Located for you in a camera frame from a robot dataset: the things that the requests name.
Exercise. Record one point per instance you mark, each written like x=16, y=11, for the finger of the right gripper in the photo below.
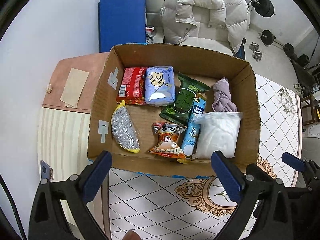
x=294, y=162
x=257, y=172

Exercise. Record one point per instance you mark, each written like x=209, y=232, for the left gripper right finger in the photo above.
x=268, y=199

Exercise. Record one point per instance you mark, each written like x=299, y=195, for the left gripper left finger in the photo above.
x=47, y=218

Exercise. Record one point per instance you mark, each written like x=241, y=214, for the white cotton pads bag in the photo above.
x=218, y=132

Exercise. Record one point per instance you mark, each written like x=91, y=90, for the blue white tube package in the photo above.
x=192, y=132

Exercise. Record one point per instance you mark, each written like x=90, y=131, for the purple cloth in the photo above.
x=222, y=97

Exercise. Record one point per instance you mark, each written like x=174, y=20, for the orange panda snack bag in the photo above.
x=168, y=135

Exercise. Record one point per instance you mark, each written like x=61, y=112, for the silver yellow scrub sponge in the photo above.
x=123, y=129

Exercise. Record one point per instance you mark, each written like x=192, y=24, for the red snack package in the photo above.
x=132, y=86

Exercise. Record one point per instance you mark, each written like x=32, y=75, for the operator hand fingertip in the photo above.
x=131, y=235

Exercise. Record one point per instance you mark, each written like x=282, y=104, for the green wet wipes pack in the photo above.
x=180, y=110

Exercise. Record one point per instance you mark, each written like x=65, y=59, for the patterned white tablecloth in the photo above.
x=163, y=207

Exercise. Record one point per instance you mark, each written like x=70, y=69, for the brown cardboard box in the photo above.
x=195, y=70

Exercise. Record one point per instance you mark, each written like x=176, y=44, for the small chrome dumbbell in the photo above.
x=257, y=55

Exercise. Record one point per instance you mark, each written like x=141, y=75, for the light blue tissue pack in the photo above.
x=159, y=86

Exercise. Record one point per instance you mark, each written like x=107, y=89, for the white padded armchair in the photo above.
x=222, y=47

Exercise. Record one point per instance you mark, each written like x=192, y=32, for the black dumbbell on floor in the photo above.
x=268, y=39

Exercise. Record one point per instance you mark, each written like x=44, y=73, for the pink table mat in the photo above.
x=73, y=83

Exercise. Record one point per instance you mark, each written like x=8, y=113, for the black barbell with plates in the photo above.
x=264, y=8

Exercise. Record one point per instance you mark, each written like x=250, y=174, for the white puffer jacket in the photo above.
x=220, y=20

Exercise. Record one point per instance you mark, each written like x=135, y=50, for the blue folded exercise mat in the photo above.
x=121, y=22

